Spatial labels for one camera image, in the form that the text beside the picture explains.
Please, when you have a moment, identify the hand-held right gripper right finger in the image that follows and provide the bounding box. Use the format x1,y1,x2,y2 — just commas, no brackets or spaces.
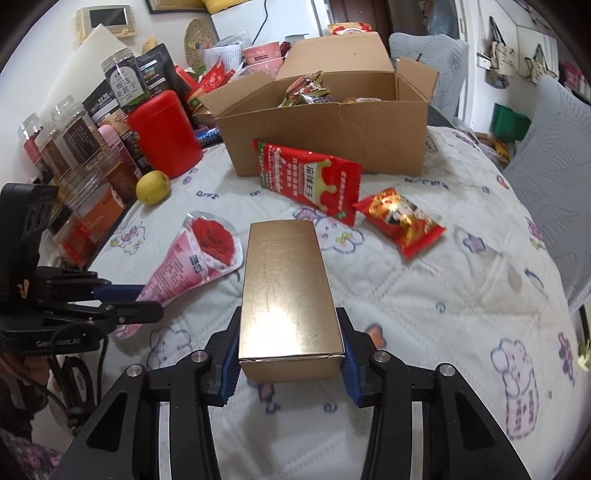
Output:
336,307,532,480

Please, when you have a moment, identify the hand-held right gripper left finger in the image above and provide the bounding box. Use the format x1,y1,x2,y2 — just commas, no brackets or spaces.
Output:
69,307,244,480

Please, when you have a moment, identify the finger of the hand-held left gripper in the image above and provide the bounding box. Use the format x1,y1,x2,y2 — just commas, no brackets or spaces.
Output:
36,267,145,304
43,300,165,325

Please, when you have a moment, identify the pink rose print packet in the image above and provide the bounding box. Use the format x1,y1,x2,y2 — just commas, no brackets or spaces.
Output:
113,210,244,340

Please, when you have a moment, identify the gold carton box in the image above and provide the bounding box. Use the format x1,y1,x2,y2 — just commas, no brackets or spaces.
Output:
238,220,346,385

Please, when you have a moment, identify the brown cardboard box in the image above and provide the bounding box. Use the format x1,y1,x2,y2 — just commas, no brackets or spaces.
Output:
198,31,440,178

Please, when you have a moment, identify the dark noodle packet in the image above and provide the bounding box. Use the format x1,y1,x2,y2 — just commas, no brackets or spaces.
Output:
277,70,331,108

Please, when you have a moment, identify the clear jar orange label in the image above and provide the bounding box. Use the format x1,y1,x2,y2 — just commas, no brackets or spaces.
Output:
60,168,126,243

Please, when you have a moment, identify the clear jar pink label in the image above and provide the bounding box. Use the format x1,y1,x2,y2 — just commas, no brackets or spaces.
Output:
17,113,48,168

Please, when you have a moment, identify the yellow lemon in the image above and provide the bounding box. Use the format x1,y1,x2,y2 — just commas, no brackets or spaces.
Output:
135,170,171,206

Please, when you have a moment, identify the clear jar rust label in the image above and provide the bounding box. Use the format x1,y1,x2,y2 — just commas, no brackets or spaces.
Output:
90,148,141,208

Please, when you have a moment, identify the cartoon print quilted tablecloth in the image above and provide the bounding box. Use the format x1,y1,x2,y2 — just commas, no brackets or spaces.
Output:
69,124,591,480

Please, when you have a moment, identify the clear jar dark brown label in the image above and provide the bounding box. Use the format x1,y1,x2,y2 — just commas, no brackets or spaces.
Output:
51,95,106,167

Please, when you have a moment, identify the pink bottle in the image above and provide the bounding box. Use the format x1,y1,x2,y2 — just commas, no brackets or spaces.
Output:
98,124,123,154

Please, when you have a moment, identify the black pouch white label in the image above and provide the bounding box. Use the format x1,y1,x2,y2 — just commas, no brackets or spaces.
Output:
83,82,153,171

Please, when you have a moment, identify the red plastic canister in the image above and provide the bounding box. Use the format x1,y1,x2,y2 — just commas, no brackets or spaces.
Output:
127,90,203,179

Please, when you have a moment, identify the red gold snack packet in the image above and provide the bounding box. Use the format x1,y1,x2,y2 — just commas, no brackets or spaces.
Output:
352,187,447,260

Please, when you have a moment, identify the floral clothing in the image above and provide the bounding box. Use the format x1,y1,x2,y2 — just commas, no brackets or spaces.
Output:
0,429,62,480

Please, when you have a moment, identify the clear jar dark purple label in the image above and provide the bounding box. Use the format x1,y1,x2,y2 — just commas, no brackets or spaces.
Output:
100,47,151,114

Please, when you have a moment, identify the long red snack packet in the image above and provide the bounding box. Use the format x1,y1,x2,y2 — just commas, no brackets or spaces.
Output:
252,138,364,227

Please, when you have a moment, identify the black pouch green label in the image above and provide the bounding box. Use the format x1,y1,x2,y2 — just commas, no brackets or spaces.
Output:
136,44,185,101

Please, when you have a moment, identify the red foil packet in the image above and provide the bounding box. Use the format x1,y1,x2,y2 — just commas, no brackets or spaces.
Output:
198,60,232,94

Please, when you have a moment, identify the round woven mat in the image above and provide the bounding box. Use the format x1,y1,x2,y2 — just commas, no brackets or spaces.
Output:
184,17,219,70

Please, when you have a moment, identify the pink instant cup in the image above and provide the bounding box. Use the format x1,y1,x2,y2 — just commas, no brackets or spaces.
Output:
241,41,290,79

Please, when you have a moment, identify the grey quilted chair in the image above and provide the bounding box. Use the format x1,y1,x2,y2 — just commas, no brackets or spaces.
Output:
501,76,591,315
388,32,470,124

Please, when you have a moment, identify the green box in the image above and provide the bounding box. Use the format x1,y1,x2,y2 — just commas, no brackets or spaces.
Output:
490,104,532,142

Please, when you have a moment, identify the red instant noodle bowl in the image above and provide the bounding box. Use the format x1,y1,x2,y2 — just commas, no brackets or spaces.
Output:
327,22,373,38

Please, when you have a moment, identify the printed tote bag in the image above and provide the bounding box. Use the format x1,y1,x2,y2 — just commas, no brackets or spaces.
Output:
485,16,512,89
523,43,560,85

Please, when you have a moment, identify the wall intercom panel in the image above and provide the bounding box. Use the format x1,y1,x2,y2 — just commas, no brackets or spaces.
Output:
76,4,140,38

